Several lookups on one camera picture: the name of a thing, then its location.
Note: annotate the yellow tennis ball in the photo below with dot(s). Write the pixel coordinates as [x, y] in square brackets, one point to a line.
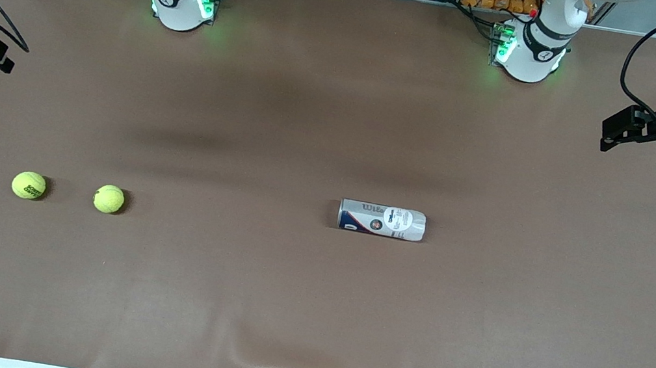
[29, 185]
[109, 199]

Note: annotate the clear tennis ball can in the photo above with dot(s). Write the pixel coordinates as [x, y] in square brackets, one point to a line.
[381, 220]

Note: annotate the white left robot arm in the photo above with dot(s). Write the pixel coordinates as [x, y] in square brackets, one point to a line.
[536, 52]

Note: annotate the brown table mat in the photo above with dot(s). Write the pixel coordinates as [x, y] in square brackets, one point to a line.
[308, 306]

